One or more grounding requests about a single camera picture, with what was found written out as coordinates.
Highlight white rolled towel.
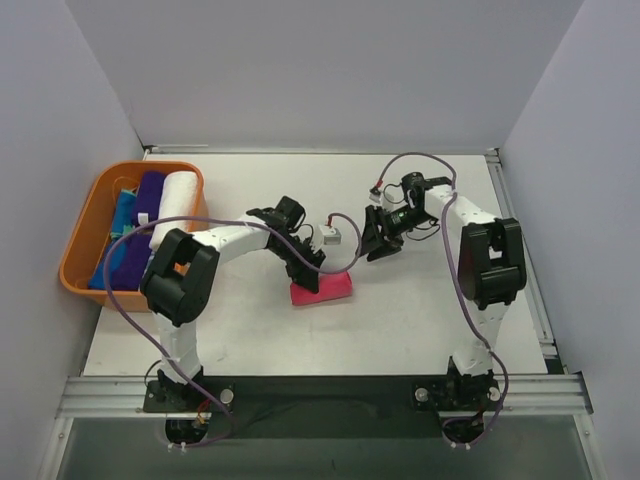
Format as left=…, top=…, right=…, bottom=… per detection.
left=149, top=171, right=198, bottom=252

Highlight purple cable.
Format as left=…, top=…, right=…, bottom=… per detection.
left=101, top=212, right=363, bottom=450
left=368, top=152, right=510, bottom=447

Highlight pink towel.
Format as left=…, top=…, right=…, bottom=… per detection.
left=290, top=272, right=353, bottom=307

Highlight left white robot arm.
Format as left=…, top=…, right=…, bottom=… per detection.
left=141, top=196, right=326, bottom=412

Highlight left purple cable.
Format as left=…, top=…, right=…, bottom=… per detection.
left=101, top=212, right=363, bottom=450

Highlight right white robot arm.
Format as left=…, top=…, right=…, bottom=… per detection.
left=361, top=172, right=527, bottom=410

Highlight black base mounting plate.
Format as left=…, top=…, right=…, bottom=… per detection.
left=165, top=375, right=501, bottom=444

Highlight orange plastic basket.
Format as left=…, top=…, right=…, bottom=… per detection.
left=59, top=161, right=208, bottom=309

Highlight blue rolled towel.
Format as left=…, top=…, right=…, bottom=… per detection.
left=88, top=189, right=136, bottom=290

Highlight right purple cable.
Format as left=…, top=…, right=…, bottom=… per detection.
left=368, top=152, right=510, bottom=447

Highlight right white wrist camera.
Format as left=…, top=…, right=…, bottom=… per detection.
left=369, top=190, right=402, bottom=212

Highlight dark purple rolled towel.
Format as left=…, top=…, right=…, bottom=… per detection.
left=111, top=234, right=152, bottom=291

